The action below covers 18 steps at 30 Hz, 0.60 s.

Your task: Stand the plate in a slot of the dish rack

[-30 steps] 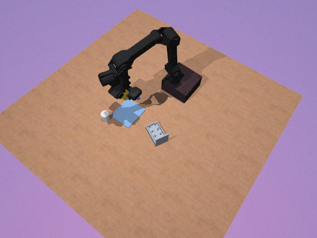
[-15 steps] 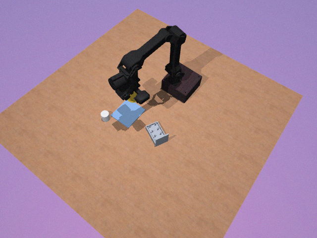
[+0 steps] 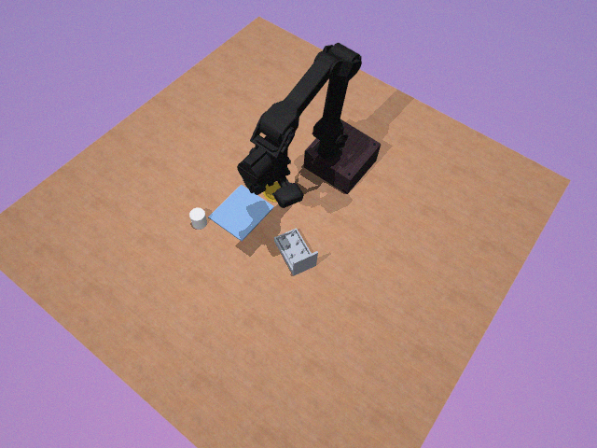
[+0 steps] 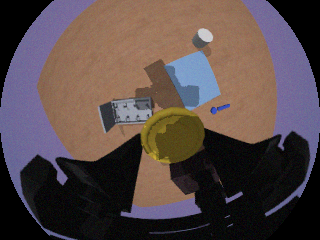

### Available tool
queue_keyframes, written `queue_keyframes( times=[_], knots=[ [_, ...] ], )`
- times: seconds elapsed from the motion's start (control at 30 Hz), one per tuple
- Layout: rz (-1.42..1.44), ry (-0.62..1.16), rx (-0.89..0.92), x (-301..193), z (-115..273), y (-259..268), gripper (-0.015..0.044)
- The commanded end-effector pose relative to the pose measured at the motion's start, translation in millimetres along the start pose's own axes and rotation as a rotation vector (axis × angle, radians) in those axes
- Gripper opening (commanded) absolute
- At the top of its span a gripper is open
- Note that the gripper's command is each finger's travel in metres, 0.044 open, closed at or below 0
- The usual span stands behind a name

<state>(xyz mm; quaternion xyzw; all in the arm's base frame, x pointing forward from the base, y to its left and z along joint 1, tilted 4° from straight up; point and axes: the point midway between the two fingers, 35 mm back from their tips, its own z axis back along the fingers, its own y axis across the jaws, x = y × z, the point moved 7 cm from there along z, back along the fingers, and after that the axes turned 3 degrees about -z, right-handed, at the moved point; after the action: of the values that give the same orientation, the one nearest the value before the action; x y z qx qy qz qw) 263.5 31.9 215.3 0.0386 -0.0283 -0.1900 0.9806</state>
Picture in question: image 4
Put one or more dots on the light blue flat square mat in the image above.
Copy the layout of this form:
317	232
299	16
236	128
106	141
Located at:
193	79

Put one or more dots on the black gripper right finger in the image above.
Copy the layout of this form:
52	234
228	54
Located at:
235	160

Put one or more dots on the yellow round plate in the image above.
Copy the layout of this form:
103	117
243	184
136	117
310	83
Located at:
172	135

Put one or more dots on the grey cylinder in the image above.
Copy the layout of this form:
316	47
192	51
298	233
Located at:
202	38

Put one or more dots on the dark grey dish rack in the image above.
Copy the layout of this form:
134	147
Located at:
125	111

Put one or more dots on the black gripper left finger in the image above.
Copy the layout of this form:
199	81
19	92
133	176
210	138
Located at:
114	175

